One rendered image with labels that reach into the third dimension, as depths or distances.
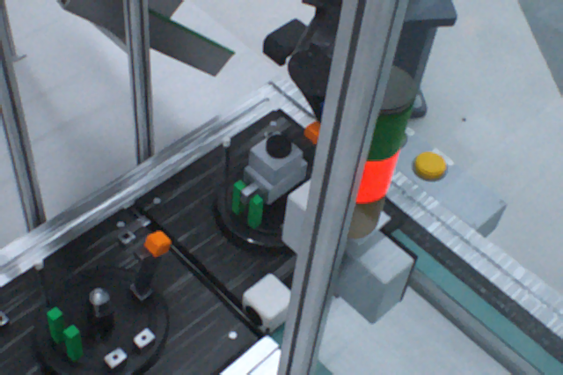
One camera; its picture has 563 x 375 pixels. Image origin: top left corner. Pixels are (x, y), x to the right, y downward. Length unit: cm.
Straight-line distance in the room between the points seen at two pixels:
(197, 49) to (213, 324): 37
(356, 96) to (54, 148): 79
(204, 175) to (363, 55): 60
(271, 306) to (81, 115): 49
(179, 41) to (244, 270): 30
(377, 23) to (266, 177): 51
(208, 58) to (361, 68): 64
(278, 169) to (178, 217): 16
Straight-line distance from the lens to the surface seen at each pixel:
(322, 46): 86
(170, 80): 141
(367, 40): 56
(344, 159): 64
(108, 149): 132
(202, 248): 107
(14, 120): 101
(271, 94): 125
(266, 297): 102
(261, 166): 102
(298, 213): 79
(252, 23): 151
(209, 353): 100
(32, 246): 111
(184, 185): 113
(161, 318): 100
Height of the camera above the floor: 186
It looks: 52 degrees down
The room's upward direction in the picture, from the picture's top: 8 degrees clockwise
